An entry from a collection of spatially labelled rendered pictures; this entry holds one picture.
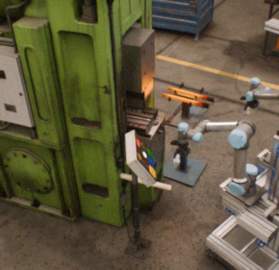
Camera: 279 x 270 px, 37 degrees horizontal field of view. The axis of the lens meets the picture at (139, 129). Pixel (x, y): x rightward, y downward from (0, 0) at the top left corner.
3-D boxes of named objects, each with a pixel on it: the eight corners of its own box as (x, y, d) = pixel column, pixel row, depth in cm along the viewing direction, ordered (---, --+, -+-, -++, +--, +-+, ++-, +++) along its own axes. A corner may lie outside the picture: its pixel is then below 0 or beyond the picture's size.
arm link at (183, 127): (185, 129, 299) (175, 125, 304) (185, 141, 306) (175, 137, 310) (191, 124, 304) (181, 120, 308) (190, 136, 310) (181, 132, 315)
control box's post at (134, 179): (141, 245, 376) (137, 154, 311) (139, 249, 374) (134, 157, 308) (137, 244, 378) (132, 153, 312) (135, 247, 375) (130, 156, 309)
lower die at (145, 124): (153, 121, 370) (153, 114, 365) (145, 135, 356) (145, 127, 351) (110, 113, 383) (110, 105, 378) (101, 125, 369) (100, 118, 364)
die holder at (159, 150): (165, 151, 406) (165, 114, 379) (151, 177, 378) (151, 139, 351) (113, 139, 424) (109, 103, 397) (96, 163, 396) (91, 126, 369)
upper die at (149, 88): (153, 88, 349) (153, 78, 343) (144, 100, 334) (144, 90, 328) (107, 79, 362) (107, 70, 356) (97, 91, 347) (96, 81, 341)
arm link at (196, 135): (206, 129, 301) (194, 124, 307) (198, 137, 294) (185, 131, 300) (206, 138, 306) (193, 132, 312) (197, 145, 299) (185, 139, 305)
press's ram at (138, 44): (158, 70, 353) (158, 25, 329) (142, 93, 325) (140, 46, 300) (113, 63, 366) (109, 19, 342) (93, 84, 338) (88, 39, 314)
